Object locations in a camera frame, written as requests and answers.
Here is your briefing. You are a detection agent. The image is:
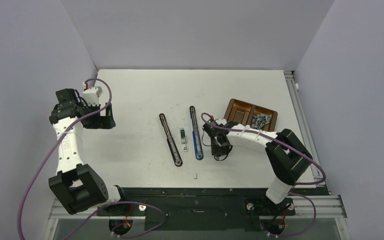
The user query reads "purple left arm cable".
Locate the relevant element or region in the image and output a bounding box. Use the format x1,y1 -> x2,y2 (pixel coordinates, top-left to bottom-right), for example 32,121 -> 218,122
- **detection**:
16,78 -> 168,240

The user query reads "brown wooden tray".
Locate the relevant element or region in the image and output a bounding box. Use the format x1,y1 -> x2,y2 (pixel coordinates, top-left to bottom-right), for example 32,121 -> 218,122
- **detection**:
224,98 -> 278,132

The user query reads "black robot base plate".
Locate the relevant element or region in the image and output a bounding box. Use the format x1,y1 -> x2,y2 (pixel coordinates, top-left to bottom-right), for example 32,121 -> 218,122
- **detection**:
97,188 -> 327,232

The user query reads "black stapler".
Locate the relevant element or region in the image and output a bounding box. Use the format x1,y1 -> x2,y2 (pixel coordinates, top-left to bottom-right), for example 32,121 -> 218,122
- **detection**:
159,113 -> 183,167

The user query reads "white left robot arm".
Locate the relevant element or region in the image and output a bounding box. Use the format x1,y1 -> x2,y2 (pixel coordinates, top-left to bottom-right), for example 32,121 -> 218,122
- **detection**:
48,86 -> 129,215

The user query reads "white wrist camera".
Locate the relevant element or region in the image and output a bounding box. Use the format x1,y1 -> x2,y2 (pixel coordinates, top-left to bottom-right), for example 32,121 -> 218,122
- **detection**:
82,86 -> 103,107
208,118 -> 227,126

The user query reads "aluminium side rail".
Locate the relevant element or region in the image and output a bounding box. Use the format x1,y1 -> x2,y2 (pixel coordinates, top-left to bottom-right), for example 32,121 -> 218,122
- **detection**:
284,70 -> 348,220

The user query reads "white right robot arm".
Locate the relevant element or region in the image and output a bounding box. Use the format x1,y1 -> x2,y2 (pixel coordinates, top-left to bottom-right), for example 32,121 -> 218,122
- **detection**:
203,120 -> 312,214

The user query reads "pile of staple strips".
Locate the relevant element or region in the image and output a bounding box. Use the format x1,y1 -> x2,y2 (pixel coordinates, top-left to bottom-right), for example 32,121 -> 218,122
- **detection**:
251,113 -> 272,130

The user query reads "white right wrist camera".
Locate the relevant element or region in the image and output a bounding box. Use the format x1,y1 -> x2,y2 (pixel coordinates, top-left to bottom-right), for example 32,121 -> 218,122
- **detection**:
208,118 -> 227,126

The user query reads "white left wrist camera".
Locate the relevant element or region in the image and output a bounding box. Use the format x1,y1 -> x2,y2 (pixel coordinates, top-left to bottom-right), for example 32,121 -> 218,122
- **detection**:
82,86 -> 103,107

